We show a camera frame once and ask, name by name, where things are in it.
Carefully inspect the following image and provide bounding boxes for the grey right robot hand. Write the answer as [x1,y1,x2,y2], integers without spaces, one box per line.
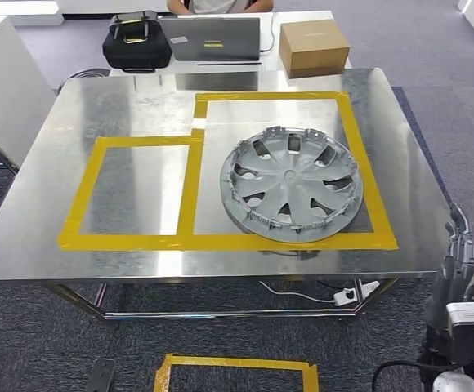
[424,204,474,332]

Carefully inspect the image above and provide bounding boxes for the grey plastic wheel hubcap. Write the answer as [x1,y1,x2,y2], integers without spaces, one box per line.
[219,125,364,244]

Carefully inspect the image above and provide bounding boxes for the steel workbench table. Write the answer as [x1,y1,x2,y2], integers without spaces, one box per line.
[0,67,454,326]

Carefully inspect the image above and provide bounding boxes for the white power strip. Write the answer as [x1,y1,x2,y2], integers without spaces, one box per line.
[333,280,381,308]

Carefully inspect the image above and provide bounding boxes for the brown cardboard box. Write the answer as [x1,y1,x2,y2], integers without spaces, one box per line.
[278,19,351,80]

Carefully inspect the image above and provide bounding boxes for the yellow floor tape square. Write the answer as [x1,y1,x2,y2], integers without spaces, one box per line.
[154,353,320,392]

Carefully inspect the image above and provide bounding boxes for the grey laptop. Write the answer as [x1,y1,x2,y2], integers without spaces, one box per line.
[160,16,262,67]

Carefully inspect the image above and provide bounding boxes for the person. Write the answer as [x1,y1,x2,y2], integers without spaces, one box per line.
[166,0,274,16]

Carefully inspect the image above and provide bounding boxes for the black carry bag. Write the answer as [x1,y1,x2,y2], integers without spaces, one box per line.
[102,9,173,74]

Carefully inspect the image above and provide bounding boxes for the white panel desk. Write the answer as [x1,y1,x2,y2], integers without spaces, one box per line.
[0,15,57,176]

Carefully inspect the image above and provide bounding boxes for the white low platform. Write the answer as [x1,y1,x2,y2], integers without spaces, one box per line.
[0,0,65,27]

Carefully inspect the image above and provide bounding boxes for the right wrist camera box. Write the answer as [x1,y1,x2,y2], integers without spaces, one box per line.
[445,301,474,370]

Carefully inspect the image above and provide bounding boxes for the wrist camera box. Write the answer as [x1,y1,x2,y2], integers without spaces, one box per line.
[445,301,474,370]
[86,358,116,392]

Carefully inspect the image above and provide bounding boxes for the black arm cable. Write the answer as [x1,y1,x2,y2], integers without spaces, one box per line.
[371,359,466,392]

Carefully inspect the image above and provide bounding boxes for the white power cable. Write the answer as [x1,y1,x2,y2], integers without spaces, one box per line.
[259,280,337,304]

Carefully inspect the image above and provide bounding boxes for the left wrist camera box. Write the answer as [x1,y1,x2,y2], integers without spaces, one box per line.
[86,358,116,392]

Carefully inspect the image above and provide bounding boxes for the black cable coil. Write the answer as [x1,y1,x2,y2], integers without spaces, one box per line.
[57,67,111,94]

